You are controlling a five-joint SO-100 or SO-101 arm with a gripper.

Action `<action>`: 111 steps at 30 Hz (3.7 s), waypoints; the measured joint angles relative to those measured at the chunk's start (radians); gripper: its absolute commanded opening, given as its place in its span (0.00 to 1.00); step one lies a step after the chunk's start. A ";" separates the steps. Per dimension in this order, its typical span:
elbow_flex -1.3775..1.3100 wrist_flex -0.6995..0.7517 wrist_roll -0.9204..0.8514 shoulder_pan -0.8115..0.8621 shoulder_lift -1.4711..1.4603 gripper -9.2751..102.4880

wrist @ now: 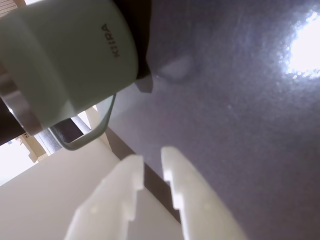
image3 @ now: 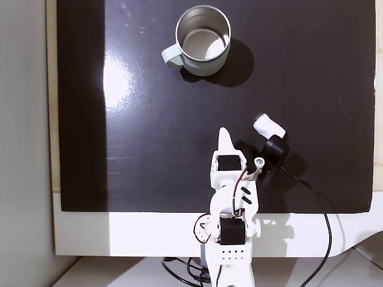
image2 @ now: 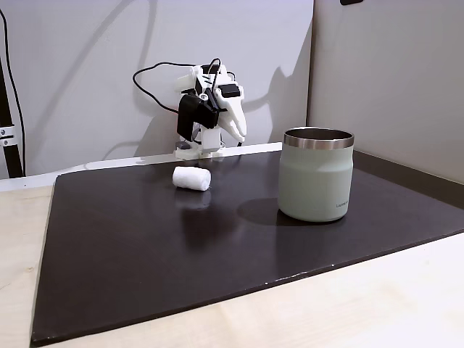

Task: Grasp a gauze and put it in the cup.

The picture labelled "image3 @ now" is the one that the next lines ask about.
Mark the white gauze roll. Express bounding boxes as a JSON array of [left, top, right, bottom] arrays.
[[253, 112, 286, 139]]

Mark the glossy black table mat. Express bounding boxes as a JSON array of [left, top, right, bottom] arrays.
[[56, 0, 376, 215]]

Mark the pale green steel mug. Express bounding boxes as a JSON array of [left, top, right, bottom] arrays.
[[161, 4, 232, 77]]

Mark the black round camera on gripper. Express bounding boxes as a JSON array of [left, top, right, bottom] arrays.
[[259, 134, 291, 181]]

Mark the red black servo wire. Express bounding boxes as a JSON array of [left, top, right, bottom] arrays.
[[229, 167, 251, 218]]

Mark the black camera cable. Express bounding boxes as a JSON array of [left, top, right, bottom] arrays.
[[279, 166, 333, 287]]

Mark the black power cable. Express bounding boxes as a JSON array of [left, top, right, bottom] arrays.
[[160, 256, 210, 283], [186, 256, 211, 283]]

